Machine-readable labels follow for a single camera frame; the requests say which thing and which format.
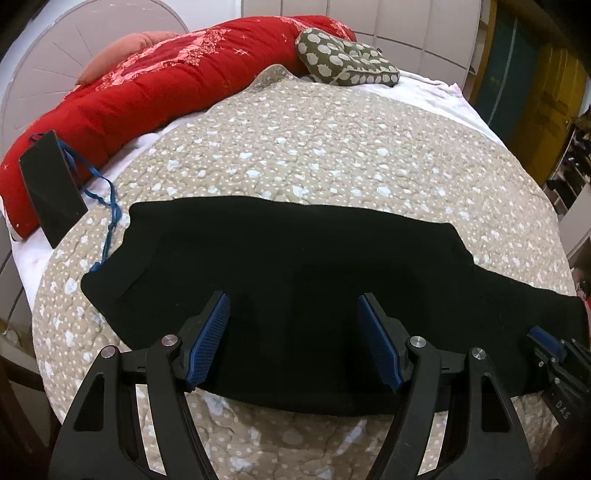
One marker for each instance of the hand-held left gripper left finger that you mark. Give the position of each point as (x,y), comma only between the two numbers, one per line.
(210,341)

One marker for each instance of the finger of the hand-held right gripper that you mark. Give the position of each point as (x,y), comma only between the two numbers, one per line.
(547,340)

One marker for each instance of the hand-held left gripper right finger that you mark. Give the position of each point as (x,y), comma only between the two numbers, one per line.
(378,341)

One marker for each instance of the black pants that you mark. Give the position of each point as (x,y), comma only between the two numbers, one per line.
(300,295)

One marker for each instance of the beige spotted quilted blanket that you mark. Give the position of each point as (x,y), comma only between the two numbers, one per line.
(323,152)

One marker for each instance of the black smartphone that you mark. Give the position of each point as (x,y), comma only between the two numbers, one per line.
(51,187)

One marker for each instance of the red floral quilt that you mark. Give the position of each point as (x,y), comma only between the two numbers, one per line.
(147,92)

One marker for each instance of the yellow and teal cabinet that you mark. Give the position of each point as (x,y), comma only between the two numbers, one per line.
(526,69)

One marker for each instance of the olive patterned pillow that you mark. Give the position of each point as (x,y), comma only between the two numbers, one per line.
(346,57)

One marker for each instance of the pink pillow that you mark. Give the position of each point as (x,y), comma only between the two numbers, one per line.
(122,53)

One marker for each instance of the padded beige headboard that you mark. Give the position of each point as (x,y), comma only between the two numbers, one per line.
(60,60)

